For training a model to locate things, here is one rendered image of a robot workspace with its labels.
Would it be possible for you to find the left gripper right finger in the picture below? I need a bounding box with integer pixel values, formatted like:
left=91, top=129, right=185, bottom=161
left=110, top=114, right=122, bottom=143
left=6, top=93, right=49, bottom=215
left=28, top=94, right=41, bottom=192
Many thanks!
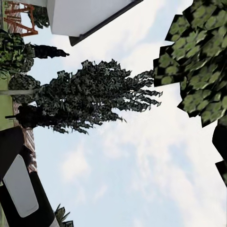
left=212, top=125, right=227, bottom=163

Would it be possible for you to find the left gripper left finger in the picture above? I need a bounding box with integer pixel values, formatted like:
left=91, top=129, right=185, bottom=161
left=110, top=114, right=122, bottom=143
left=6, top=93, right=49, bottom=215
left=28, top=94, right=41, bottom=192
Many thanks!
left=0, top=126, right=25, bottom=183

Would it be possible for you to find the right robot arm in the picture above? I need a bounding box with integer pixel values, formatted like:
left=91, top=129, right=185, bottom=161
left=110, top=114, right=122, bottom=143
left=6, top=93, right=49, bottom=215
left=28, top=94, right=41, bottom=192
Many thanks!
left=0, top=145, right=60, bottom=227

